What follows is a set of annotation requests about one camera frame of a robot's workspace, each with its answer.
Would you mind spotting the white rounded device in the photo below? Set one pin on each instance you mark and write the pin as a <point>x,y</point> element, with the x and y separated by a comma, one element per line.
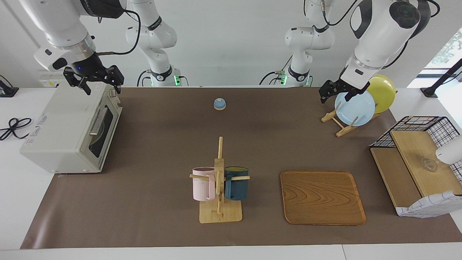
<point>451,151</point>

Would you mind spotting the white checkered cloth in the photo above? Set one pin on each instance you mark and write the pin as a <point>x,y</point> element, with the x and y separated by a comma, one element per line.
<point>429,207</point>

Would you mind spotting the black clamp stand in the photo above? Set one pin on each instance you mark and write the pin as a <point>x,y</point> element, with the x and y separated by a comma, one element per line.
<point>7,91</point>

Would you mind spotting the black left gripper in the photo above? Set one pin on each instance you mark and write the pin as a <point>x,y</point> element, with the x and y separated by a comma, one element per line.
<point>339,87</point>

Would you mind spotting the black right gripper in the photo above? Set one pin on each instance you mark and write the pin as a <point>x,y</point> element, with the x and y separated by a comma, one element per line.
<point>90,70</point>

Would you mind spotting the blue call bell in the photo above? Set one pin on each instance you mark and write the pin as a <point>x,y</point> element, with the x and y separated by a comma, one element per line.
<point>219,104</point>

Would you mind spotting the small clear glass object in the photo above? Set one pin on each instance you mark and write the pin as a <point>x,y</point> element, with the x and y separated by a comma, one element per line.
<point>429,164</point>

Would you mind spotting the black angled stand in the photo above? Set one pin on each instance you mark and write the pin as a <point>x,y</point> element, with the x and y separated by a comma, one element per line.
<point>438,83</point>

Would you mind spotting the white toaster oven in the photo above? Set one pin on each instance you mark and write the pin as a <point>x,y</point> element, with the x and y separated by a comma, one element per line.
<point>61,133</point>

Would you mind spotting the dark blue mug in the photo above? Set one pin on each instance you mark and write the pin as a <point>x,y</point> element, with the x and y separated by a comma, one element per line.
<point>238,187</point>

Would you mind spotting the light wooden board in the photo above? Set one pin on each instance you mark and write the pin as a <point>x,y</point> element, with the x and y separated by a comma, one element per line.
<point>415,151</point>

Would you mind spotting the pink mug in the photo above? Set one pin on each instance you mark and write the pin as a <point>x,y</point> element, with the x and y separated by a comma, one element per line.
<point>202,186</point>

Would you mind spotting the wooden mug rack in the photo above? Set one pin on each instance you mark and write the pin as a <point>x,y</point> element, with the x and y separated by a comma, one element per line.
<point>219,213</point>

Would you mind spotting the light blue plate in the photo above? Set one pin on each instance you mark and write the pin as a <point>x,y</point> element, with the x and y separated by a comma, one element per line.
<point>355,110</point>

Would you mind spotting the wooden plate rack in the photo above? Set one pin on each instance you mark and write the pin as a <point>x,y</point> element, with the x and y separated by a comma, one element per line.
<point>343,128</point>

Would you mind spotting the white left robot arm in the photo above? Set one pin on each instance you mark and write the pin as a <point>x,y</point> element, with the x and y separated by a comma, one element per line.
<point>382,32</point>

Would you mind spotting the brown table mat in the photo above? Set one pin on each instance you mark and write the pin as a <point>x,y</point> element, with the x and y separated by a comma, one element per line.
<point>162,216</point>

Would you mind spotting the white power strip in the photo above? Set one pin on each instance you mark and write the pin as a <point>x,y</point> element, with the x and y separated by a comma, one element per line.
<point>48,82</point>

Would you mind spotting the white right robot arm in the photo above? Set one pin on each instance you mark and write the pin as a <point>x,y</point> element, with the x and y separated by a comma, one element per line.
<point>57,25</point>

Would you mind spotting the brown wooden tray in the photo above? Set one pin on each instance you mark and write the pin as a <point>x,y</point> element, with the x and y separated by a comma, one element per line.
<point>321,198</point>

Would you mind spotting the darker wooden board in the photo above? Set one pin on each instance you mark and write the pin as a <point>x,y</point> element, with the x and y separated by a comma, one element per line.
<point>393,177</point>

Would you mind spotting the yellow plate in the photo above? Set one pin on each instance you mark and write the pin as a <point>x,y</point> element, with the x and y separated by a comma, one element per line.
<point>384,95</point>

